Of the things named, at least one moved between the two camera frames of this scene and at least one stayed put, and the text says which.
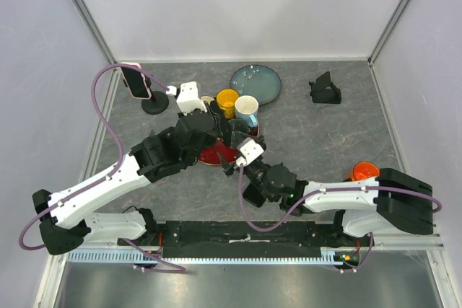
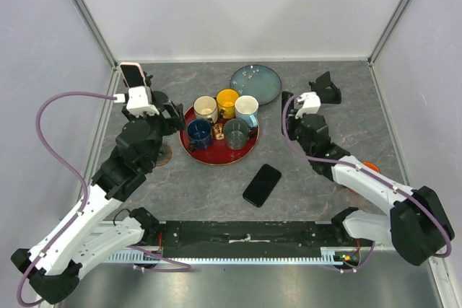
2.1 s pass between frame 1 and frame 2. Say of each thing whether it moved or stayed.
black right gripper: moved
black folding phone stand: stayed
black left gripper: moved
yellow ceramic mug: stayed
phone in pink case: stayed
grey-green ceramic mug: stayed
